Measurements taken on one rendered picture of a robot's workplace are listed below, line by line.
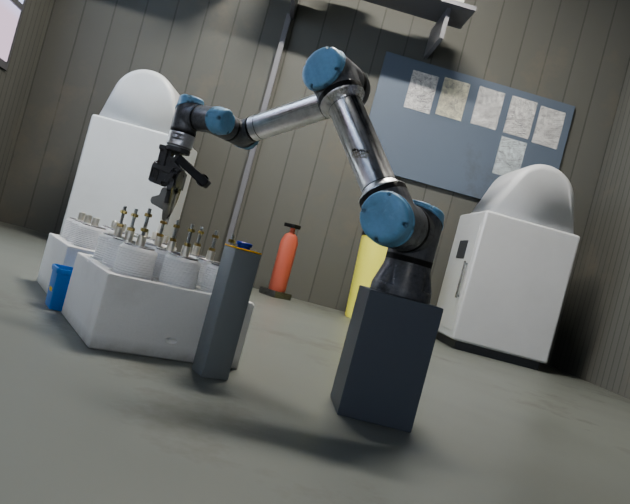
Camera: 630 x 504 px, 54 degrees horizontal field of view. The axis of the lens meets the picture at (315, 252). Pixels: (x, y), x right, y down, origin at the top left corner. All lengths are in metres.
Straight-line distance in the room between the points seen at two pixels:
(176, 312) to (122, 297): 0.14
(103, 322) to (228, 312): 0.29
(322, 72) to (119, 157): 2.77
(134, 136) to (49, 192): 1.13
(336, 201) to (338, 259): 0.45
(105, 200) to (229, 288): 2.78
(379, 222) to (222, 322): 0.44
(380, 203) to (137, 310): 0.63
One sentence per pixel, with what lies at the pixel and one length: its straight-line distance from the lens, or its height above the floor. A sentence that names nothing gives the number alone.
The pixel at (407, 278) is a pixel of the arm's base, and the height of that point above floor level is 0.35.
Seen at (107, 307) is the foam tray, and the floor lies 0.10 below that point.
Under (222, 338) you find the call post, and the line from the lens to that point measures 1.50.
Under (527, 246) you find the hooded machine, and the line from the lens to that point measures 4.35.
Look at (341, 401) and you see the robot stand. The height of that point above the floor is 0.03.
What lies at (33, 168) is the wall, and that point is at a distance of 5.15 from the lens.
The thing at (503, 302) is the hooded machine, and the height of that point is 0.38.
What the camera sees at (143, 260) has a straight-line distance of 1.57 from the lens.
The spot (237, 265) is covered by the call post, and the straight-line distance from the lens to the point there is 1.47.
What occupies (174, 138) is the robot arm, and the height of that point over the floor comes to 0.56.
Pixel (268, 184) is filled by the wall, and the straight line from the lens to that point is 4.82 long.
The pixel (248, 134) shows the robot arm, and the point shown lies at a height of 0.64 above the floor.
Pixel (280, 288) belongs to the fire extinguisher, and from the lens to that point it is 4.43.
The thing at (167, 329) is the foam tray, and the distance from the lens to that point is 1.59.
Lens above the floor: 0.33
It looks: 1 degrees up
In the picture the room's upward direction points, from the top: 15 degrees clockwise
